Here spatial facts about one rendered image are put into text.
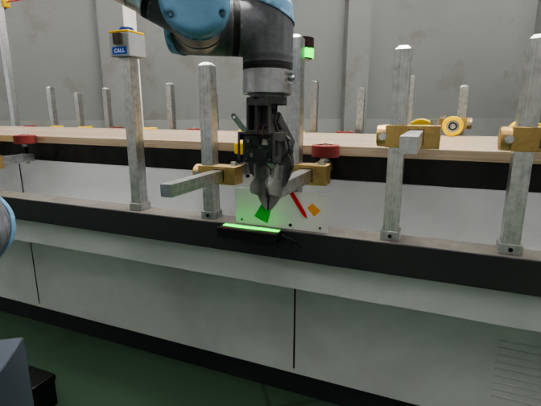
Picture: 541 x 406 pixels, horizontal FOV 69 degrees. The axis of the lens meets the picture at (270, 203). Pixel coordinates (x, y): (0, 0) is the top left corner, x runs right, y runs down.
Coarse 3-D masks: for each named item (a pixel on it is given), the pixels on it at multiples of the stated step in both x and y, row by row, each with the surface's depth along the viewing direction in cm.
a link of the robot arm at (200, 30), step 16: (128, 0) 52; (144, 0) 51; (160, 0) 50; (176, 0) 50; (192, 0) 50; (208, 0) 51; (224, 0) 51; (144, 16) 54; (160, 16) 53; (176, 16) 50; (192, 16) 51; (208, 16) 51; (224, 16) 52; (176, 32) 54; (192, 32) 52; (208, 32) 52; (224, 32) 62
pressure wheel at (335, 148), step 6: (312, 144) 114; (318, 144) 115; (324, 144) 113; (330, 144) 116; (336, 144) 114; (312, 150) 113; (318, 150) 111; (324, 150) 110; (330, 150) 110; (336, 150) 111; (312, 156) 113; (318, 156) 111; (324, 156) 111; (330, 156) 111; (336, 156) 112
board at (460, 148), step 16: (0, 128) 233; (16, 128) 233; (32, 128) 233; (48, 128) 233; (64, 128) 233; (80, 128) 233; (96, 128) 233; (112, 128) 233; (80, 144) 155; (96, 144) 152; (112, 144) 149; (144, 144) 143; (160, 144) 141; (176, 144) 138; (192, 144) 136; (224, 144) 131; (304, 144) 122; (352, 144) 122; (368, 144) 122; (448, 144) 122; (464, 144) 122; (480, 144) 122; (496, 144) 122; (464, 160) 105; (480, 160) 103; (496, 160) 102
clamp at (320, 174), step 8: (296, 168) 99; (304, 168) 99; (312, 168) 98; (320, 168) 97; (328, 168) 99; (312, 176) 98; (320, 176) 97; (328, 176) 100; (312, 184) 99; (320, 184) 98
